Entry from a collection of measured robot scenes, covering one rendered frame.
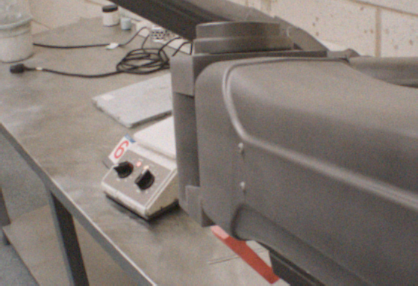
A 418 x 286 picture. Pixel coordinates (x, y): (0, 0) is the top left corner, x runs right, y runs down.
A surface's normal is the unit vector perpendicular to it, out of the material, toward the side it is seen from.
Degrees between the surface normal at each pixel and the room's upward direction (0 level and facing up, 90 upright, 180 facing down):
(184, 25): 100
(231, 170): 84
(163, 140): 0
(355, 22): 90
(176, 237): 0
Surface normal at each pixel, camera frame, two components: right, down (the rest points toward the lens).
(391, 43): -0.82, 0.30
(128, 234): -0.07, -0.90
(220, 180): -0.96, 0.09
